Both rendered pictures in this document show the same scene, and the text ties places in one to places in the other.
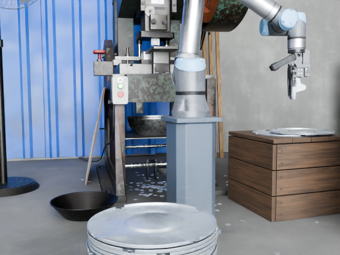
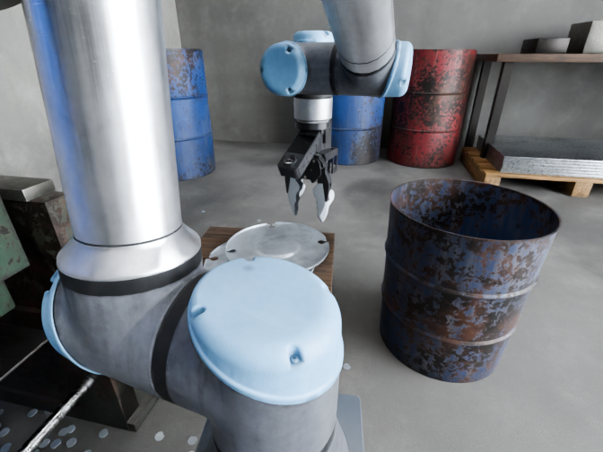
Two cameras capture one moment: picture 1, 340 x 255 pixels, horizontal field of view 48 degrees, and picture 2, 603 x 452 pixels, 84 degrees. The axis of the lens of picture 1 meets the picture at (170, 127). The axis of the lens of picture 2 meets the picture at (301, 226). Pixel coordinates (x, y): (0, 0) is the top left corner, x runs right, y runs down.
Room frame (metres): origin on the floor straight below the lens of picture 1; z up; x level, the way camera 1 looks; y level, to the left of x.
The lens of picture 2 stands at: (1.37, 0.09, 0.84)
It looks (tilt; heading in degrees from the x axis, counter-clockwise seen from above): 27 degrees down; 295
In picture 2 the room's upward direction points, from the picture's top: straight up
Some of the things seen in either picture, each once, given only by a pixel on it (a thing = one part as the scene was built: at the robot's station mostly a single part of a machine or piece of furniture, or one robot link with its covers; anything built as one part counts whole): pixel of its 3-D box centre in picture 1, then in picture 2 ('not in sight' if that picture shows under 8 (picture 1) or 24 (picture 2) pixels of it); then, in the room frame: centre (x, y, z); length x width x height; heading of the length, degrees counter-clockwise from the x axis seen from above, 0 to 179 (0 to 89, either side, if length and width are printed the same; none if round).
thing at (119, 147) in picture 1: (107, 110); not in sight; (2.30, 0.38, 0.45); 0.92 x 0.12 x 0.90; 13
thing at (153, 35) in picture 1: (154, 38); not in sight; (2.23, 0.09, 0.86); 0.20 x 0.16 x 0.05; 103
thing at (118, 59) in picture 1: (125, 56); not in sight; (2.18, 0.25, 0.76); 0.17 x 0.06 x 0.10; 103
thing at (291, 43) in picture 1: (296, 45); (311, 109); (1.65, -0.54, 0.75); 0.08 x 0.08 x 0.05
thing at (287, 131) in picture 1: (301, 131); (277, 246); (1.78, -0.62, 0.36); 0.29 x 0.29 x 0.01
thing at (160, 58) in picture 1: (161, 60); not in sight; (2.05, 0.04, 0.72); 0.25 x 0.14 x 0.14; 13
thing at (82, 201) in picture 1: (84, 207); not in sight; (1.66, 0.39, 0.04); 0.30 x 0.30 x 0.07
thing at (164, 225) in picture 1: (152, 221); not in sight; (0.84, 0.04, 0.25); 0.29 x 0.29 x 0.01
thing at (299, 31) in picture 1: (296, 26); (312, 65); (1.64, -0.54, 0.82); 0.09 x 0.08 x 0.11; 94
